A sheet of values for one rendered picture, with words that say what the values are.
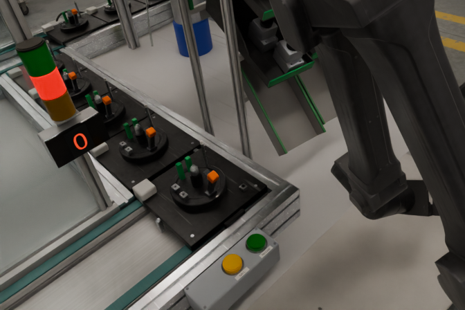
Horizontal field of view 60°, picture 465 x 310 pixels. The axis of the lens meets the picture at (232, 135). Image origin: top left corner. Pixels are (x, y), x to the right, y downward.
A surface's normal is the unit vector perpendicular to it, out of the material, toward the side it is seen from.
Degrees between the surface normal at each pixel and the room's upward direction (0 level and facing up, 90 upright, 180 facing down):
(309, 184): 0
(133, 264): 0
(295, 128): 45
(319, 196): 0
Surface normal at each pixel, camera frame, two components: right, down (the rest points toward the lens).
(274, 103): 0.29, -0.21
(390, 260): -0.13, -0.77
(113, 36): 0.67, 0.40
